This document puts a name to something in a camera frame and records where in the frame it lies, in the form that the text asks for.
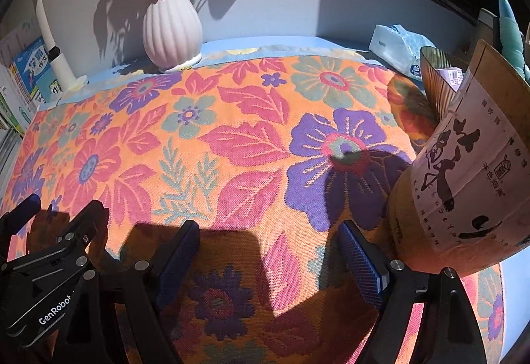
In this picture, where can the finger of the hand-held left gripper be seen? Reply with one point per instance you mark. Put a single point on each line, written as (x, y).
(22, 210)
(89, 219)

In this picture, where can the teal ribbed object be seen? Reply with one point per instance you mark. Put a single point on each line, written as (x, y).
(511, 36)

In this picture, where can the white tissue pack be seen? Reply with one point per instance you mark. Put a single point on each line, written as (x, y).
(393, 45)

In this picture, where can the floral orange tablecloth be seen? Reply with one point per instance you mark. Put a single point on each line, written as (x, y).
(232, 132)

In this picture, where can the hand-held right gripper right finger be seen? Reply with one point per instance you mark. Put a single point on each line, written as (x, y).
(364, 260)

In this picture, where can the white ribbed vase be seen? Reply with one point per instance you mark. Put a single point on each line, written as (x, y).
(172, 28)

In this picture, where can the white lamp pole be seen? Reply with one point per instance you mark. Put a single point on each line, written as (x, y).
(58, 61)

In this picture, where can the stack of books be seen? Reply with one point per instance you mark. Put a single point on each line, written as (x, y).
(29, 69)

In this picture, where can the pale purple packet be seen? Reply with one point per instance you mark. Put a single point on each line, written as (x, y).
(453, 78)

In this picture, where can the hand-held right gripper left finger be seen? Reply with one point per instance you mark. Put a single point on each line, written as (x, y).
(178, 260)

